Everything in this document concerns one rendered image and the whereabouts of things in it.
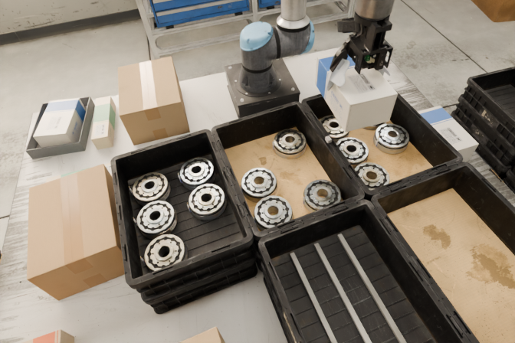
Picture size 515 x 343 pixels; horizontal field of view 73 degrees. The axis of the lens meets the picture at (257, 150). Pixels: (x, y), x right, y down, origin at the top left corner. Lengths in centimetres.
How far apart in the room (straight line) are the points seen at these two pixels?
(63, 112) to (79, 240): 65
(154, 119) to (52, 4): 262
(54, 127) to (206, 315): 89
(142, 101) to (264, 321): 84
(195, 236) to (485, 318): 70
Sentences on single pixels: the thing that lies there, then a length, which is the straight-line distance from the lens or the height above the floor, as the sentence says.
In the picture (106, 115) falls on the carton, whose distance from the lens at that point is 151.
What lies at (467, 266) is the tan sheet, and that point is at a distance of 103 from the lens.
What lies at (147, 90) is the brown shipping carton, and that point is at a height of 86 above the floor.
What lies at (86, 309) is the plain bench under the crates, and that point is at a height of 70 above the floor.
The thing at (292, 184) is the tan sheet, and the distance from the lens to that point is 104.
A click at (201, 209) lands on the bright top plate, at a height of 86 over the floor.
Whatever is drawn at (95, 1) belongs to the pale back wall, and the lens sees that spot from 378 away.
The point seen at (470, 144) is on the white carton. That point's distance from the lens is 134.
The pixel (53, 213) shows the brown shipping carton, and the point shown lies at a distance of 115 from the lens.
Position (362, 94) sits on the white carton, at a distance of 86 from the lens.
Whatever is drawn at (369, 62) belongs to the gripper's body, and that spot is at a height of 121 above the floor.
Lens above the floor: 168
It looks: 49 degrees down
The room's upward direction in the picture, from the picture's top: 5 degrees counter-clockwise
